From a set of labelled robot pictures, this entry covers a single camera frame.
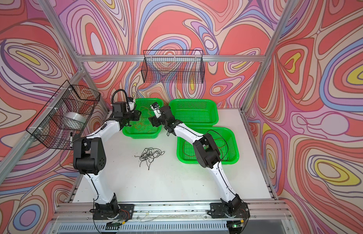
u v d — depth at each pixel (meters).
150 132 1.05
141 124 1.11
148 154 0.91
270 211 0.77
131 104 0.85
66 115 0.73
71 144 0.70
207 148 0.62
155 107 0.84
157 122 0.87
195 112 1.19
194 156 0.93
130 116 0.84
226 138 0.97
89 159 0.52
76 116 0.73
